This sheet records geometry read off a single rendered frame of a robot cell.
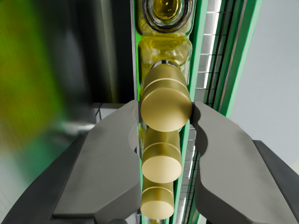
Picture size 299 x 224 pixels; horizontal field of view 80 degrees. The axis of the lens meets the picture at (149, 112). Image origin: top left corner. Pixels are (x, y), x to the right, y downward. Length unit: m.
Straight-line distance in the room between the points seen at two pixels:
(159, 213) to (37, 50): 0.20
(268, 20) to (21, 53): 0.53
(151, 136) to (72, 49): 0.17
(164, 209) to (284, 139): 0.65
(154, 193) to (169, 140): 0.06
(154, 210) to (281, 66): 0.54
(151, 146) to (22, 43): 0.14
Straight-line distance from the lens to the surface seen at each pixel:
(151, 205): 0.19
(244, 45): 0.33
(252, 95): 0.64
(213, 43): 0.40
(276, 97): 0.67
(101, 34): 0.51
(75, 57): 0.28
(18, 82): 0.19
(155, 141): 0.15
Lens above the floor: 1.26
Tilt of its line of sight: 58 degrees down
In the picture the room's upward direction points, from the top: 174 degrees counter-clockwise
